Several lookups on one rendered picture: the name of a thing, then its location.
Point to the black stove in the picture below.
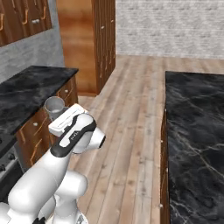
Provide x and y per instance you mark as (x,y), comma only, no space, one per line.
(8,175)

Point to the black stove knob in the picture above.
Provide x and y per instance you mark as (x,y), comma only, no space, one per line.
(2,168)
(11,156)

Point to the wooden wall cupboards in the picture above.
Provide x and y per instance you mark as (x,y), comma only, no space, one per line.
(17,17)

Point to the grey glass cup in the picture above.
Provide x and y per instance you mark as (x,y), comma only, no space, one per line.
(54,105)

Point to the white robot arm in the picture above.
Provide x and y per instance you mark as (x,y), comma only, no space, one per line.
(38,180)

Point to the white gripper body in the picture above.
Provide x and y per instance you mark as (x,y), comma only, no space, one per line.
(64,119)

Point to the wooden island cupboard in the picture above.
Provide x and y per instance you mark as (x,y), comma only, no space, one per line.
(164,163)

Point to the white drawer knob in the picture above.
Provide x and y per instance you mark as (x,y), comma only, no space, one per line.
(35,124)

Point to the tall wooden cupboard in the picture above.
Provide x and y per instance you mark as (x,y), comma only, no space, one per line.
(84,43)

